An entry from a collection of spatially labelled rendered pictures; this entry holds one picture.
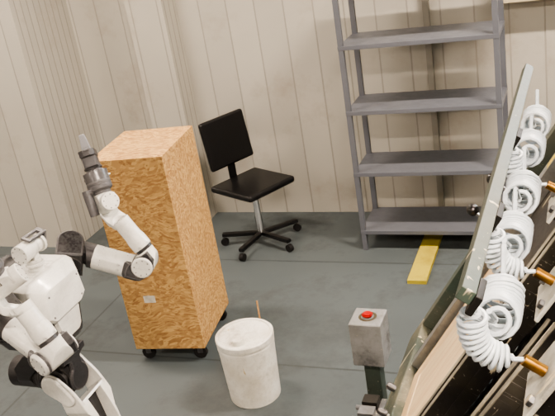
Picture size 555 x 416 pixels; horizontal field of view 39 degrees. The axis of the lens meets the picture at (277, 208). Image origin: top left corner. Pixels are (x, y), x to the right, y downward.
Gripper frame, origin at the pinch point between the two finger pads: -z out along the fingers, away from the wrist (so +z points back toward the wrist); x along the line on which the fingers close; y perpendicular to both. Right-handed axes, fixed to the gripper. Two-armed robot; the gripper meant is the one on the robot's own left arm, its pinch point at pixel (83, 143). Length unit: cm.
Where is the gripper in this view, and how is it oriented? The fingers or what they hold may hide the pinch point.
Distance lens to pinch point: 290.2
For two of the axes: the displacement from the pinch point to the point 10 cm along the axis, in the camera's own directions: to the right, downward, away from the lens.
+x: 0.9, -0.1, -10.0
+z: 3.3, 9.4, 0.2
